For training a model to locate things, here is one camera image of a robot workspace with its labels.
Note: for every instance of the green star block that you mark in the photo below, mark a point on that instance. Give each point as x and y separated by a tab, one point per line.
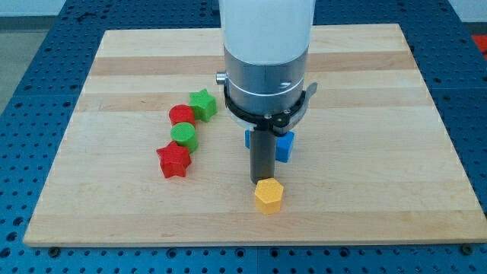
203	104

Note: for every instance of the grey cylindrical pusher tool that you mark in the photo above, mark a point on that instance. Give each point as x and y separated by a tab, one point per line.
262	155

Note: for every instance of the blue cube block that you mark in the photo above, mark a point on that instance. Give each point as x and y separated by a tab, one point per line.
284	145

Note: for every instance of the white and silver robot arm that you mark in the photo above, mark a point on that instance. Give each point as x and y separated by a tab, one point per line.
265	53

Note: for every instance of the wooden board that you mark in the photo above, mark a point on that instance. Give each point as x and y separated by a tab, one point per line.
372	162

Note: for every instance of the red star block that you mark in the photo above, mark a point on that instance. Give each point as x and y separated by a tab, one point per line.
174	160

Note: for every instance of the green cylinder block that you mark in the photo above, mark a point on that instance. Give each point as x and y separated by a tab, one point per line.
184	134

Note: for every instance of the yellow hexagon block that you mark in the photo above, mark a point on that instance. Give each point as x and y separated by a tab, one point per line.
268	196

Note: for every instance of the red cylinder block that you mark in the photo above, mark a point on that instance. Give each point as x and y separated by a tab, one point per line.
182	114

